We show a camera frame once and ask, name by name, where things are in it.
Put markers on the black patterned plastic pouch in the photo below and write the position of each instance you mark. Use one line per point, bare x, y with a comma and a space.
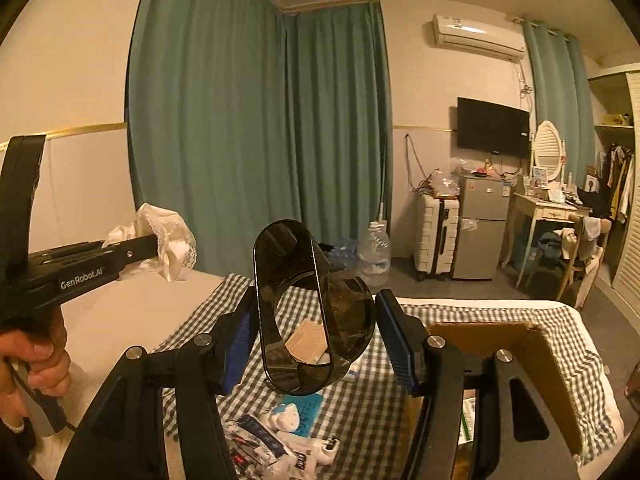
256, 452

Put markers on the white bear star toy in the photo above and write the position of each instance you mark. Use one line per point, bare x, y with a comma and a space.
284, 417

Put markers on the white lace cloth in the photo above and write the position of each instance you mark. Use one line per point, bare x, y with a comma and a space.
175, 245

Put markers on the person left hand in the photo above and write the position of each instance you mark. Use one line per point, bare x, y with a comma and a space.
49, 364

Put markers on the brown cardboard box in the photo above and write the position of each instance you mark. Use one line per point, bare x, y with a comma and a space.
515, 435

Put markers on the green checkered cloth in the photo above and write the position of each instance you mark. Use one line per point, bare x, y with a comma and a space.
366, 414

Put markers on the large clear water jug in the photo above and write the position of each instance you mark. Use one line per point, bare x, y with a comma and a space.
373, 252

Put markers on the crumpled blue water bottles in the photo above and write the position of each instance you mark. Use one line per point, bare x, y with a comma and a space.
343, 254

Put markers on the white suitcase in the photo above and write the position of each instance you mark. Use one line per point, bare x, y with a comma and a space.
436, 235

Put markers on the silver mini fridge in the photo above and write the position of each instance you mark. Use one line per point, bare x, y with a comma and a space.
484, 207

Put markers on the wooden chair with clothes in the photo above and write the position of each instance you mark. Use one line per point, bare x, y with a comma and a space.
582, 248

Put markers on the white oval vanity mirror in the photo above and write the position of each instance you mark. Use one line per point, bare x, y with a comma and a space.
548, 151

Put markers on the large green curtain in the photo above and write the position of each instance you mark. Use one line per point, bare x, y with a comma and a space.
240, 115

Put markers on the narrow green curtain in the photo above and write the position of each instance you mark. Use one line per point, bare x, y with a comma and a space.
562, 93

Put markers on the white air conditioner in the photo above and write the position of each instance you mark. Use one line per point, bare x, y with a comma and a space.
477, 37

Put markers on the black wall television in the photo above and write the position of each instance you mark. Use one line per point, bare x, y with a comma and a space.
492, 128

